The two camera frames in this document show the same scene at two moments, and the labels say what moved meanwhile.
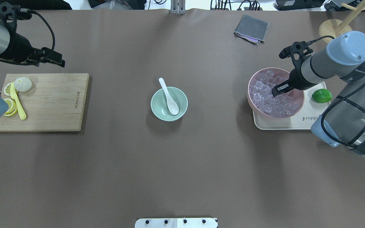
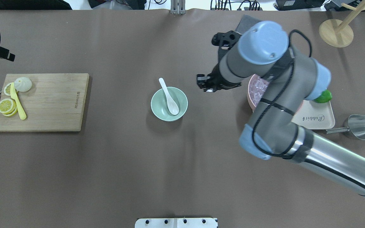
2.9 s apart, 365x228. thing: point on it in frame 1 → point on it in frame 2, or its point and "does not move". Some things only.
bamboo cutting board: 55,102 does not move
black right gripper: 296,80 → 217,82
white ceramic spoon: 174,108 does not move
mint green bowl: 159,106 does not move
